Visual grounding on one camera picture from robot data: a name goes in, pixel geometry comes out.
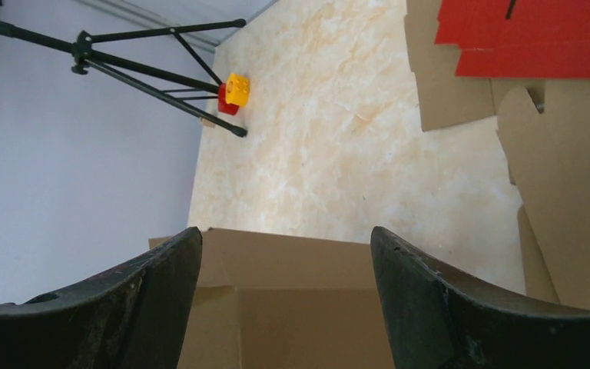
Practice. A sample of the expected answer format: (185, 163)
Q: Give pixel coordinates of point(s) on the stack of brown cardboard blanks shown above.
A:
(544, 129)

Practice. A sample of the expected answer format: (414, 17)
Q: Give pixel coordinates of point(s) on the yellow and red toy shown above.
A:
(233, 94)

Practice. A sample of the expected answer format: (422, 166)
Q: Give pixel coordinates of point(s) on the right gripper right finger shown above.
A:
(438, 316)

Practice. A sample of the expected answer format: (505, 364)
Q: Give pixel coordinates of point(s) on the small wooden block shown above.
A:
(206, 123)

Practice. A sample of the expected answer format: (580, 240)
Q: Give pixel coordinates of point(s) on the black tripod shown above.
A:
(86, 57)

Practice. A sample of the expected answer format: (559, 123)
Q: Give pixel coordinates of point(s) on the brown cardboard box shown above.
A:
(278, 301)

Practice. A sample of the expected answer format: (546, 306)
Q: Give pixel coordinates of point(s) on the red cardboard box blank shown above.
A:
(540, 39)

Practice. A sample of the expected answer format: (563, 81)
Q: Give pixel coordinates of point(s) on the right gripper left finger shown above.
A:
(133, 315)

